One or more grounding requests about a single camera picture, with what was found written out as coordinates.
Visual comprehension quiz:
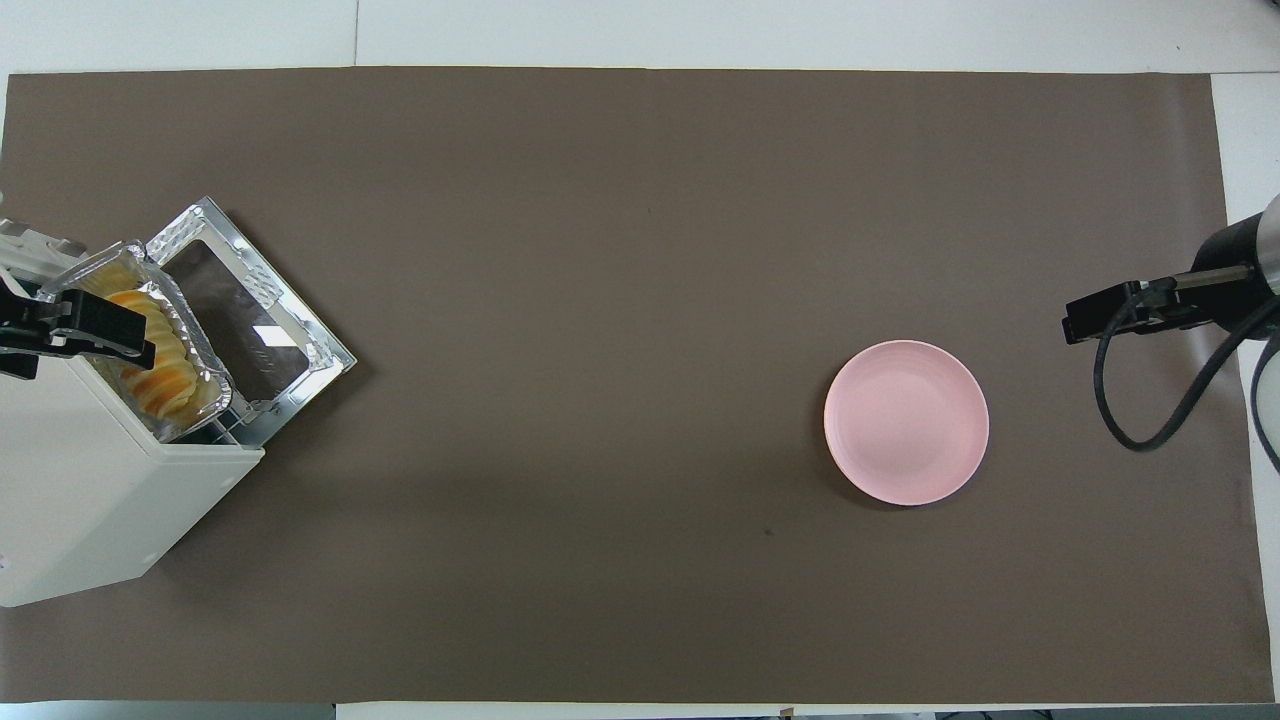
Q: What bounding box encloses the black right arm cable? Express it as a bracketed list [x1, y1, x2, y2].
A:
[1093, 283, 1280, 453]

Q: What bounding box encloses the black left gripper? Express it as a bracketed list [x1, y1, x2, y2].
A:
[0, 272, 157, 382]

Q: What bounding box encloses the cream toaster oven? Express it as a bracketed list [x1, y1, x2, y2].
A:
[0, 218, 267, 609]

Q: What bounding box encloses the glass oven door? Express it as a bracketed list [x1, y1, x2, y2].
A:
[145, 196, 358, 448]

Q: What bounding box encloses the yellow sliced bread loaf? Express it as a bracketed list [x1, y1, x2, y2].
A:
[78, 262, 201, 421]

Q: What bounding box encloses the brown table mat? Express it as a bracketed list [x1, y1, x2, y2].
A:
[0, 66, 1251, 705]

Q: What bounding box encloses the pink round plate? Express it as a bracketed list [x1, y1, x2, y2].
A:
[824, 340, 990, 507]

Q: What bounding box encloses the aluminium foil tray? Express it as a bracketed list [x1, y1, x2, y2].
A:
[38, 240, 234, 445]

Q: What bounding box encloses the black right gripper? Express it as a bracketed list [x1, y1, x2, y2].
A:
[1063, 213, 1264, 345]

